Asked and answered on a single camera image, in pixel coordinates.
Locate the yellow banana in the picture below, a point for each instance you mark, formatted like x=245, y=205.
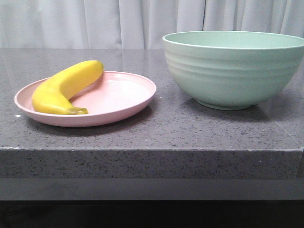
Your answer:
x=53, y=95

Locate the green bowl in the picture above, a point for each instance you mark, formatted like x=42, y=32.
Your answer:
x=232, y=70

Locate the white curtain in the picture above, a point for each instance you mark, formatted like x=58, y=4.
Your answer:
x=137, y=24

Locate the pink plate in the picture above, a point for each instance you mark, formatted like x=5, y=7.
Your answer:
x=113, y=97

